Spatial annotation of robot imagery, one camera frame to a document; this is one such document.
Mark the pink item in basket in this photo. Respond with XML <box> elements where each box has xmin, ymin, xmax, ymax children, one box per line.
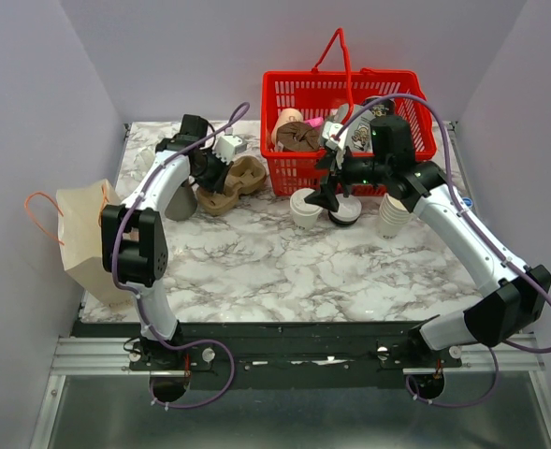
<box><xmin>304</xmin><ymin>117</ymin><xmax>325</xmax><ymax>128</ymax></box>

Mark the grey printed cup in basket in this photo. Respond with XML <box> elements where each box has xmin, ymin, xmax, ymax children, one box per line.
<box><xmin>326</xmin><ymin>103</ymin><xmax>375</xmax><ymax>152</ymax></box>

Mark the beige cup in basket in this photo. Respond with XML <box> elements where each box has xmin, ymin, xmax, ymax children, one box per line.
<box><xmin>270</xmin><ymin>108</ymin><xmax>304</xmax><ymax>146</ymax></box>

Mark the brown cardboard cup carrier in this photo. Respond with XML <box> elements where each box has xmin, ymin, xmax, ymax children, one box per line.
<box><xmin>196</xmin><ymin>156</ymin><xmax>267</xmax><ymax>216</ymax></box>

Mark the aluminium rail frame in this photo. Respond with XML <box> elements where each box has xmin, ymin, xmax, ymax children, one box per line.
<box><xmin>31</xmin><ymin>337</ymin><xmax>551</xmax><ymax>448</ymax></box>

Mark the stack of white lids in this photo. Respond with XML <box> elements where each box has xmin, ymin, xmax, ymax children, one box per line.
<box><xmin>328</xmin><ymin>194</ymin><xmax>362</xmax><ymax>227</ymax></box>

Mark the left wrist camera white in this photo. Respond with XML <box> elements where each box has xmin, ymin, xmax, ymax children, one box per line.
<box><xmin>213</xmin><ymin>135</ymin><xmax>247</xmax><ymax>165</ymax></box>

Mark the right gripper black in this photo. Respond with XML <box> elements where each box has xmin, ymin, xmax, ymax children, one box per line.
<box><xmin>304</xmin><ymin>143</ymin><xmax>390</xmax><ymax>212</ymax></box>

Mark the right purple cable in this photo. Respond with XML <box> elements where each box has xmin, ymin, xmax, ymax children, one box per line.
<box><xmin>332</xmin><ymin>93</ymin><xmax>551</xmax><ymax>409</ymax></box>

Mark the black printed cup in basket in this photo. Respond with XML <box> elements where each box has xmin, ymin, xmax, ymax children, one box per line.
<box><xmin>360</xmin><ymin>99</ymin><xmax>396</xmax><ymax>124</ymax></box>

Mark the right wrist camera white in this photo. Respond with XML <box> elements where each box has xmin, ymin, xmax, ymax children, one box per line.
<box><xmin>319</xmin><ymin>121</ymin><xmax>348</xmax><ymax>151</ymax></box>

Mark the clear plastic water bottle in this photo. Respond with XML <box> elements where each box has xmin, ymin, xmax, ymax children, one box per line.
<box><xmin>462</xmin><ymin>197</ymin><xmax>473</xmax><ymax>209</ymax></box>

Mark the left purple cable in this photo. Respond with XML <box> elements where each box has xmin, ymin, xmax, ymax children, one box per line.
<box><xmin>110</xmin><ymin>101</ymin><xmax>251</xmax><ymax>411</ymax></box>

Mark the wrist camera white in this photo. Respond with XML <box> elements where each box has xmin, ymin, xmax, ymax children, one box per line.
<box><xmin>319</xmin><ymin>121</ymin><xmax>348</xmax><ymax>151</ymax></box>
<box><xmin>213</xmin><ymin>135</ymin><xmax>247</xmax><ymax>165</ymax></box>

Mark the brown fabric scrunchie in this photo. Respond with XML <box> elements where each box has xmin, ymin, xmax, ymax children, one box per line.
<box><xmin>275</xmin><ymin>122</ymin><xmax>320</xmax><ymax>152</ymax></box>

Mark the grey felt straw holder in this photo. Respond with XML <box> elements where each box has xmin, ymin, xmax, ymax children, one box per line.
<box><xmin>165</xmin><ymin>181</ymin><xmax>197</xmax><ymax>222</ymax></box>

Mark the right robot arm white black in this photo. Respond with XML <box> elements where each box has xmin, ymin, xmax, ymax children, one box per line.
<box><xmin>306</xmin><ymin>115</ymin><xmax>551</xmax><ymax>367</ymax></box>

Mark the purple cable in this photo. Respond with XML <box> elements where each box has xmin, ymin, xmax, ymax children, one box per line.
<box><xmin>110</xmin><ymin>101</ymin><xmax>251</xmax><ymax>411</ymax></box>
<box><xmin>332</xmin><ymin>93</ymin><xmax>551</xmax><ymax>409</ymax></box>

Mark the white paper takeout bag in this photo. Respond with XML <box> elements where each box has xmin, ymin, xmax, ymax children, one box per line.
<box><xmin>24</xmin><ymin>179</ymin><xmax>131</xmax><ymax>310</ymax></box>

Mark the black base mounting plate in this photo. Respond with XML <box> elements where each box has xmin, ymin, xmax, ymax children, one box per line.
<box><xmin>57</xmin><ymin>322</ymin><xmax>461</xmax><ymax>391</ymax></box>

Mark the red plastic shopping basket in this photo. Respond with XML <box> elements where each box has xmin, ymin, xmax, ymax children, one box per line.
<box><xmin>260</xmin><ymin>28</ymin><xmax>437</xmax><ymax>196</ymax></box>

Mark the single white paper cup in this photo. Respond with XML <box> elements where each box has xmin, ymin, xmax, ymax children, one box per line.
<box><xmin>289</xmin><ymin>188</ymin><xmax>323</xmax><ymax>229</ymax></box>

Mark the stack of white paper cups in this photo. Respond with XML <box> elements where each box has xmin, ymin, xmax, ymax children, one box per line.
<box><xmin>376</xmin><ymin>194</ymin><xmax>412</xmax><ymax>239</ymax></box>

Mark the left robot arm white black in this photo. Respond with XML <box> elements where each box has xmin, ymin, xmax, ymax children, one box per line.
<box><xmin>100</xmin><ymin>114</ymin><xmax>235</xmax><ymax>369</ymax></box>

